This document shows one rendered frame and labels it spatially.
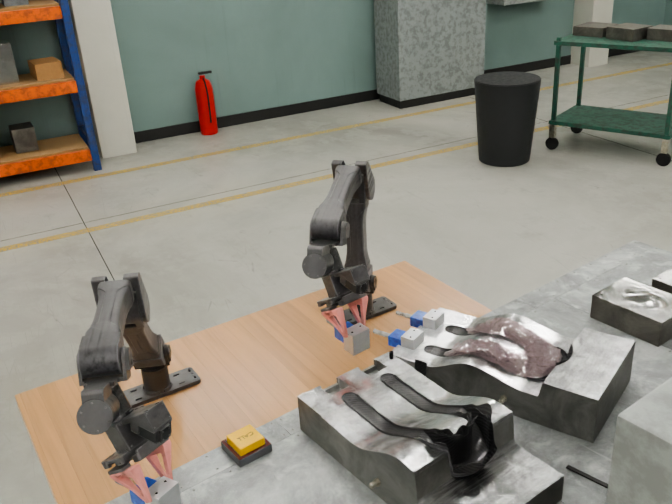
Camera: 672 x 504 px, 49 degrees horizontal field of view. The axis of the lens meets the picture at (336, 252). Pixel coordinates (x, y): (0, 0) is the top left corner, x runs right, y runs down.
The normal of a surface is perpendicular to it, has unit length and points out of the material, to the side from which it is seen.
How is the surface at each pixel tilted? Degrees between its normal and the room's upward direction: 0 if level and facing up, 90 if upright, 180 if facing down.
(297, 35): 90
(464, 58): 90
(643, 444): 90
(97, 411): 68
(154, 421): 60
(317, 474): 0
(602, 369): 0
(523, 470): 0
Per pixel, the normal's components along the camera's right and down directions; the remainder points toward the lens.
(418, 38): 0.45, 0.36
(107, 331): -0.04, -0.87
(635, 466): -0.79, 0.30
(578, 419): -0.58, 0.38
